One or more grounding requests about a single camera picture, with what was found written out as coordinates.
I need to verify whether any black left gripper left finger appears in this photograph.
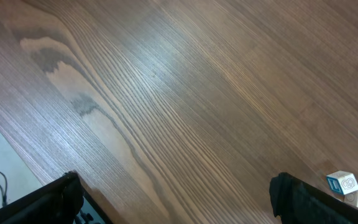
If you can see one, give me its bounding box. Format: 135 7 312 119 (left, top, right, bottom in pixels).
0 171 84 224

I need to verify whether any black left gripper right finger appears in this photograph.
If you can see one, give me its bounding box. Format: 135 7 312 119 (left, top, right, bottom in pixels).
269 172 358 224

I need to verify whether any wooden block blue side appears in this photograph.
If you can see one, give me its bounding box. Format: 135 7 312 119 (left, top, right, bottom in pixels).
326 170 358 195

